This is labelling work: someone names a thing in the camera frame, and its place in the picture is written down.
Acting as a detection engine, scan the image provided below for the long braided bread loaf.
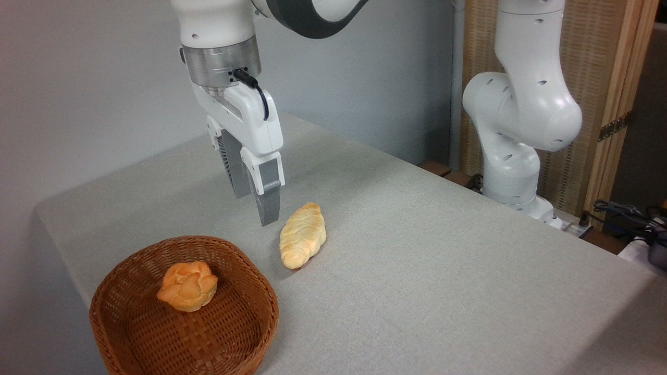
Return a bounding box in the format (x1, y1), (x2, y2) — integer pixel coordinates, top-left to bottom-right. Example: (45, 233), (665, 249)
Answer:
(279, 202), (328, 270)

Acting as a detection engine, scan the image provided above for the grey tablecloth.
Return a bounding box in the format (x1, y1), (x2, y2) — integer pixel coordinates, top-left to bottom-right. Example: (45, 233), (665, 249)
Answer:
(34, 114), (667, 375)

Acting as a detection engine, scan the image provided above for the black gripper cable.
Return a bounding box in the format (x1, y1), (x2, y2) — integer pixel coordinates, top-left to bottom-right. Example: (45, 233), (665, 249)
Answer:
(232, 68), (271, 121)

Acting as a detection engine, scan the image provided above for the dark grey box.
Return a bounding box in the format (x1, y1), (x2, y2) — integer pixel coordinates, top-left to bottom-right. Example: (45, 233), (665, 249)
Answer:
(648, 229), (667, 271)

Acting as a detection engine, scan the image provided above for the bamboo folding screen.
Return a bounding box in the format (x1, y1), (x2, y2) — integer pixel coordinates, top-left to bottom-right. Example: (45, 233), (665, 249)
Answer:
(459, 0), (660, 231)

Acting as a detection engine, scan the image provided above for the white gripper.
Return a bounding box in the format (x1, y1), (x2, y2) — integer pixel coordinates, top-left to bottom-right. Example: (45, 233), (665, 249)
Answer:
(190, 82), (286, 227)

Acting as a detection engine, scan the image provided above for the black cable bundle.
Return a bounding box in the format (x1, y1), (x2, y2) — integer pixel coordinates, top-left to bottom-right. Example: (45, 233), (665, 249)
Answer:
(592, 199), (667, 246)

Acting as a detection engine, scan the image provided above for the round knotted bread roll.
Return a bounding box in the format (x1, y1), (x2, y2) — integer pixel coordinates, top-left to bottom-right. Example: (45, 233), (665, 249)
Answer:
(156, 260), (219, 313)

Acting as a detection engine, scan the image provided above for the brown wicker basket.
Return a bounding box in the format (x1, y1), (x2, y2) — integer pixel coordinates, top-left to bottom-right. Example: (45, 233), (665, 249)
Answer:
(89, 235), (280, 375)

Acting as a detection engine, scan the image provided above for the metal screen hinge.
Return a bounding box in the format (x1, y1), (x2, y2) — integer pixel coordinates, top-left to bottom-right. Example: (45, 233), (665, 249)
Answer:
(598, 111), (633, 143)

